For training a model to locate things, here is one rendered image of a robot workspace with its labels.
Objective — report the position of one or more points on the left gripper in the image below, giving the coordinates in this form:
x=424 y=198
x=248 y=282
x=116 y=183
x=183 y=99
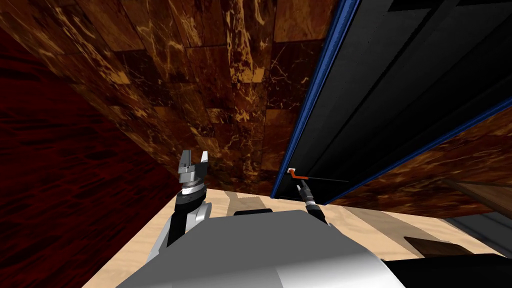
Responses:
x=194 y=176

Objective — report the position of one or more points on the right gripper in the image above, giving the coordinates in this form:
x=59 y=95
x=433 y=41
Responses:
x=305 y=190

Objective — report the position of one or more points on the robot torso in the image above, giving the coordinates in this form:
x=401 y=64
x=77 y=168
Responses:
x=256 y=252

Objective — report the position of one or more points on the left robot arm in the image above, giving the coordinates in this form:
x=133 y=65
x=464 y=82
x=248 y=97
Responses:
x=184 y=212

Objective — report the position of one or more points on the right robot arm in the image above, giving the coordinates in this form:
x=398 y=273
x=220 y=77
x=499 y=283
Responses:
x=448 y=274

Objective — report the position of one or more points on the black door leaf blue edge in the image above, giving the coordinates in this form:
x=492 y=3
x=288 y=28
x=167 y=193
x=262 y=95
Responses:
x=384 y=100

